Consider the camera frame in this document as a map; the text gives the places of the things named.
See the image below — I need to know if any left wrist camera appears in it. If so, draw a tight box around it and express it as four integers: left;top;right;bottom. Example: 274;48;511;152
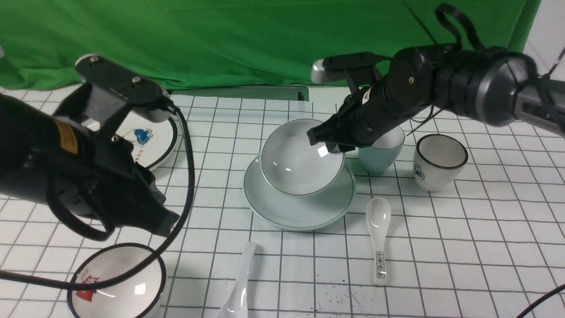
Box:
75;54;171;123

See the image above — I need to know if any green backdrop cloth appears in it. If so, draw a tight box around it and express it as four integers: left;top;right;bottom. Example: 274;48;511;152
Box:
0;0;542;95

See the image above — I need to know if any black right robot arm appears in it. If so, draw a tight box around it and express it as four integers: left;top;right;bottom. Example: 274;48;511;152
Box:
307;45;564;152

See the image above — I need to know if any white bowl with black rim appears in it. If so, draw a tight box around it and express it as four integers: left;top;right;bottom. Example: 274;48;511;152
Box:
66;243;167;318

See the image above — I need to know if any pale blue bowl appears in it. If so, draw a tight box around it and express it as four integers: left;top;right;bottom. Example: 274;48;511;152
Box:
260;118;345;197

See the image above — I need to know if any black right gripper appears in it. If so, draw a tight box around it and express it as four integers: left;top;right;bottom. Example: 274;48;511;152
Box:
307;46;441;153

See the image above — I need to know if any white spoon with characters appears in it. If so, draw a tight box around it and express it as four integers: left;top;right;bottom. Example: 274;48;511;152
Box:
365;197;392;286

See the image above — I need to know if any pale blue cup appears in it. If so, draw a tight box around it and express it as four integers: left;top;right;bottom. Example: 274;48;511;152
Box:
358;127;405;175

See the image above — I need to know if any pale blue plate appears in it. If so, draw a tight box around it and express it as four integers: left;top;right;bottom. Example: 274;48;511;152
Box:
242;156;356;231

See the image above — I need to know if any white plate with cartoon figures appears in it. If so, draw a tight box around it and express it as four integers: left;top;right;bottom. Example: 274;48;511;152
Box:
117;111;178;171

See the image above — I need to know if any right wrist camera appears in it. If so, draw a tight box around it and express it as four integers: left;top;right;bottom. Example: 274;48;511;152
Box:
311;52;390;86

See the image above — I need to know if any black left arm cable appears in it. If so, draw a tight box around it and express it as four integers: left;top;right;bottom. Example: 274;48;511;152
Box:
0;104;196;291

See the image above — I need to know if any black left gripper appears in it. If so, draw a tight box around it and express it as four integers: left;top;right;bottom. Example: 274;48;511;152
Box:
1;84;179;238

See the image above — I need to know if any white cup with black rim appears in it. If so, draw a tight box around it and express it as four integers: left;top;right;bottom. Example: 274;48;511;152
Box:
412;134;469;192

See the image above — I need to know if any plain white ceramic spoon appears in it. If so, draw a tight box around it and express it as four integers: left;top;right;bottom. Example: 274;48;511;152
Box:
217;242;257;318

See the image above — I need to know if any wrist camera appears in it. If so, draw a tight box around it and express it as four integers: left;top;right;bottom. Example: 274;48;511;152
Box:
75;54;171;123
311;52;390;86

